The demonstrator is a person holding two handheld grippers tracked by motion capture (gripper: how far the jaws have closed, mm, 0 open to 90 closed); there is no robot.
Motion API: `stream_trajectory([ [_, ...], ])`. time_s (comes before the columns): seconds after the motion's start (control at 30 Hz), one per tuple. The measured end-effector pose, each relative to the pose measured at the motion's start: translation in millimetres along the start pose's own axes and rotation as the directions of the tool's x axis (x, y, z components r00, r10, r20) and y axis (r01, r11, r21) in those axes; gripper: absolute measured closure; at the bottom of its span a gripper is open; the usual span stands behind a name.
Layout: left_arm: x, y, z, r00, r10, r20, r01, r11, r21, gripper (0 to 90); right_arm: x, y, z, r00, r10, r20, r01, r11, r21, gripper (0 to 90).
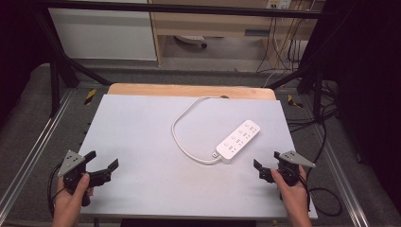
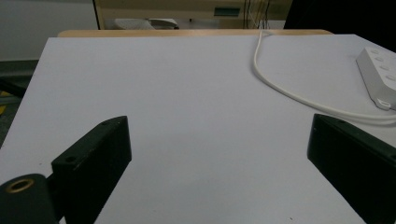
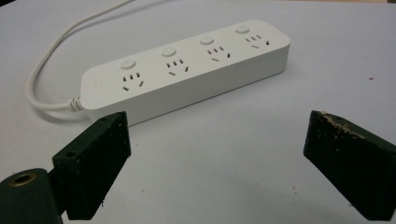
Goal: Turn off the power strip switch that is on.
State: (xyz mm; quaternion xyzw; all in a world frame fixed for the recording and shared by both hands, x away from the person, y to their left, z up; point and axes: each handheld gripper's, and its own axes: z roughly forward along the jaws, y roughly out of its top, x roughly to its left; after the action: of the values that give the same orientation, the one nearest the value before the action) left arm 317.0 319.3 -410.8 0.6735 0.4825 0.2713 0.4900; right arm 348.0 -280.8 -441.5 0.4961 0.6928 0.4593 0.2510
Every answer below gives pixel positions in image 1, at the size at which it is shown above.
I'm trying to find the white wall socket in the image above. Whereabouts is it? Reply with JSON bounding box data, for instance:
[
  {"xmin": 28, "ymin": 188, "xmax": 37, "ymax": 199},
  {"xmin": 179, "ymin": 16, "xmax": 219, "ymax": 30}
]
[{"xmin": 266, "ymin": 0, "xmax": 293, "ymax": 10}]

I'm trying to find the white power strip cable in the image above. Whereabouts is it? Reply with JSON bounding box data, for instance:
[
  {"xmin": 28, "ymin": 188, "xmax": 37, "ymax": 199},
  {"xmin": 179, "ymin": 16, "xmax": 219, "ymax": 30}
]
[{"xmin": 170, "ymin": 96, "xmax": 223, "ymax": 166}]

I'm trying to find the black metal frame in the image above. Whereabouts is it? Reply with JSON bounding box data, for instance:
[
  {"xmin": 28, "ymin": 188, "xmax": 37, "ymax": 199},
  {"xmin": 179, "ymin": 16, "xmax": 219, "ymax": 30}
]
[{"xmin": 30, "ymin": 0, "xmax": 336, "ymax": 125}]

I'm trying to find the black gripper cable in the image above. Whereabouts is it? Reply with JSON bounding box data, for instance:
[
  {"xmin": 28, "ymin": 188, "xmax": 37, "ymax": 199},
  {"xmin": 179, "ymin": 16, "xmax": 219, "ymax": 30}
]
[
  {"xmin": 301, "ymin": 121, "xmax": 343, "ymax": 218},
  {"xmin": 46, "ymin": 163, "xmax": 66, "ymax": 218}
]

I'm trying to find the white floor power strip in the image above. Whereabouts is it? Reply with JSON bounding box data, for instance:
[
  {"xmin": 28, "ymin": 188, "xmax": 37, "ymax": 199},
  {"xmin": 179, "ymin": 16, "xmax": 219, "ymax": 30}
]
[{"xmin": 173, "ymin": 34, "xmax": 209, "ymax": 49}]

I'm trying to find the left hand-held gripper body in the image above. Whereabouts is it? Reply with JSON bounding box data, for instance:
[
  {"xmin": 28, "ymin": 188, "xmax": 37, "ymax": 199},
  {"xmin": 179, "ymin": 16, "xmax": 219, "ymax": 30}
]
[{"xmin": 57, "ymin": 149, "xmax": 113, "ymax": 208}]

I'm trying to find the wooden table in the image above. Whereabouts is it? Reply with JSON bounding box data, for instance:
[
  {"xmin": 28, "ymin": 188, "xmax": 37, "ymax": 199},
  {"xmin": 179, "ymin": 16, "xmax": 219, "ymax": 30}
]
[{"xmin": 107, "ymin": 82, "xmax": 277, "ymax": 101}]

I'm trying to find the black curtain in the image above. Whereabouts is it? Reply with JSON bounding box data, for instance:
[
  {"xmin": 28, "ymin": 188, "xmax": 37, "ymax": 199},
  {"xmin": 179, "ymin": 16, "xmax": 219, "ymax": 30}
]
[
  {"xmin": 315, "ymin": 0, "xmax": 401, "ymax": 206},
  {"xmin": 0, "ymin": 0, "xmax": 53, "ymax": 122}
]

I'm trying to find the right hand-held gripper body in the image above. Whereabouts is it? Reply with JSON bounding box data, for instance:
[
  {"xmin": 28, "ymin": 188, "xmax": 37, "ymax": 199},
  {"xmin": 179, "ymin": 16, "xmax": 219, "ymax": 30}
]
[{"xmin": 258, "ymin": 149, "xmax": 317, "ymax": 187}]

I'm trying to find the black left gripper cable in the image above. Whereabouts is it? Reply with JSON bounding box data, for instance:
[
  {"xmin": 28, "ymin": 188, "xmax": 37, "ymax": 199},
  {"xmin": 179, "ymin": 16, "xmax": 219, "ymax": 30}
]
[{"xmin": 46, "ymin": 163, "xmax": 66, "ymax": 218}]

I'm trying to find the person's right hand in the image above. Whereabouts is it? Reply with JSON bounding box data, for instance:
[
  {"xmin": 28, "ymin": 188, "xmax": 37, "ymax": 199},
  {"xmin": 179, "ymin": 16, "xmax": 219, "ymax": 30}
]
[{"xmin": 270, "ymin": 165, "xmax": 310, "ymax": 216}]

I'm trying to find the bundle of hanging cables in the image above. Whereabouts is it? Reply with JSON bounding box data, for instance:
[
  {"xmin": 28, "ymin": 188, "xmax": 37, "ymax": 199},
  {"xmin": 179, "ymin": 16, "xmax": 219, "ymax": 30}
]
[{"xmin": 255, "ymin": 13, "xmax": 308, "ymax": 74}]

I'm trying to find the white cabinet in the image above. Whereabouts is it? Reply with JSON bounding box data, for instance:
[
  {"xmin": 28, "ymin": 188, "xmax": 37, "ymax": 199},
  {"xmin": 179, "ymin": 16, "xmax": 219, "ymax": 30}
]
[{"xmin": 47, "ymin": 8, "xmax": 158, "ymax": 61}]

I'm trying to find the person's left hand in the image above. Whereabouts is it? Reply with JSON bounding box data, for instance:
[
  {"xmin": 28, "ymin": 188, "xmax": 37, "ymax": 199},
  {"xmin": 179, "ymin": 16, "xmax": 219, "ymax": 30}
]
[{"xmin": 51, "ymin": 172, "xmax": 95, "ymax": 219}]

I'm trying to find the wooden desk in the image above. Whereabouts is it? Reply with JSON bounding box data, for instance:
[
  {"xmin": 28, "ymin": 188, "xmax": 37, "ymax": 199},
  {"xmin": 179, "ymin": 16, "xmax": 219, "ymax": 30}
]
[{"xmin": 147, "ymin": 0, "xmax": 326, "ymax": 68}]

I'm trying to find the aluminium floor rail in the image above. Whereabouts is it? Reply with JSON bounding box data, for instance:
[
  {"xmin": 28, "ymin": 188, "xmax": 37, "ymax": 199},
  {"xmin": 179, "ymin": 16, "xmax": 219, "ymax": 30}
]
[
  {"xmin": 310, "ymin": 121, "xmax": 371, "ymax": 227},
  {"xmin": 0, "ymin": 89, "xmax": 76, "ymax": 218}
]

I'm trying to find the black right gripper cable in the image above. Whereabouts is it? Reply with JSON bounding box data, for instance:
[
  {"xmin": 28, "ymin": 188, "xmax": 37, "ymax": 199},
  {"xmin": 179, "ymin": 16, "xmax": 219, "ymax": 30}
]
[{"xmin": 301, "ymin": 121, "xmax": 343, "ymax": 218}]

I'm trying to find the white table board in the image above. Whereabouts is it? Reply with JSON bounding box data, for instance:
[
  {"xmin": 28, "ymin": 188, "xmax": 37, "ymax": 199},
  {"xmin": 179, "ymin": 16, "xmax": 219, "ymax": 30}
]
[{"xmin": 78, "ymin": 94, "xmax": 319, "ymax": 220}]

